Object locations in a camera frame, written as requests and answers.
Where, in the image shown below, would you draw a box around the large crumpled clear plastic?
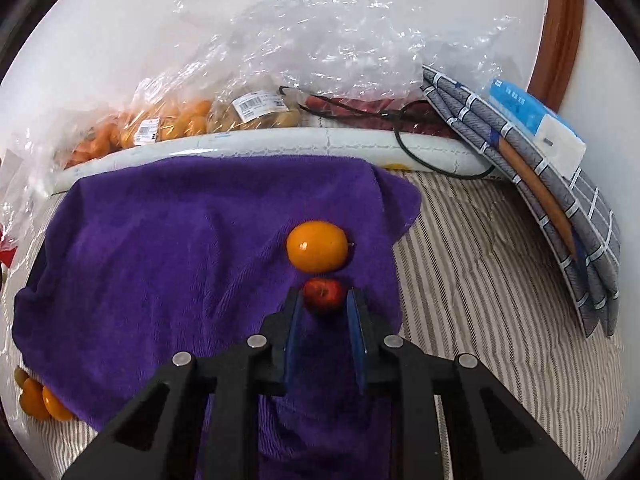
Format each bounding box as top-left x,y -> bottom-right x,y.
172,0 -> 521,106

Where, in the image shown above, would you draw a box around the dark red cloth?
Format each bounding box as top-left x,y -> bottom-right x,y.
300,95 -> 456,138

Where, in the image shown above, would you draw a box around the blue white tissue pack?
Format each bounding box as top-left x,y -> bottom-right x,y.
487,77 -> 587,178

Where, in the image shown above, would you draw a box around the bagged yellow oranges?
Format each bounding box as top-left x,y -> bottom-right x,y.
120,97 -> 216,148

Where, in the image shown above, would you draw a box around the clear plastic bag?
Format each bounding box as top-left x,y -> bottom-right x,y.
0,125 -> 66,261

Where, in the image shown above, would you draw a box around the small red fruit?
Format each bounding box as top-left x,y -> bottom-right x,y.
302,277 -> 347,315

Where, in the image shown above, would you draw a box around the brown wooden door frame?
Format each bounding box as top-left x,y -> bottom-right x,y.
525,0 -> 586,106

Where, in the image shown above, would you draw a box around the bagged brown round fruits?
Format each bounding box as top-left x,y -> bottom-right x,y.
206,85 -> 304,133

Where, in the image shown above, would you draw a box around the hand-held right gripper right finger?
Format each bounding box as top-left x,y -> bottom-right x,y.
345,287 -> 586,480

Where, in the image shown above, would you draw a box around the purple towel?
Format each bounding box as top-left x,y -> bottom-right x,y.
14,155 -> 423,480

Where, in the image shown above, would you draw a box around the small orange mandarin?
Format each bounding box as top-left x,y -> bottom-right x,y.
42,385 -> 76,422
286,220 -> 349,273
19,378 -> 51,421

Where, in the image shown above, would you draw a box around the black cable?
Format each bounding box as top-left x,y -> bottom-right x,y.
277,85 -> 496,179

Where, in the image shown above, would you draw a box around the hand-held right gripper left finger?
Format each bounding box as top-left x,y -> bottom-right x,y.
62,287 -> 306,480

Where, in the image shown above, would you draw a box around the folded blue checkered cloth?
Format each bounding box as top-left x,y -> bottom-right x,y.
420,65 -> 621,338

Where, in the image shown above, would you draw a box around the bagged deep orange tangerines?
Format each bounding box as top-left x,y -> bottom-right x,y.
55,115 -> 126,168

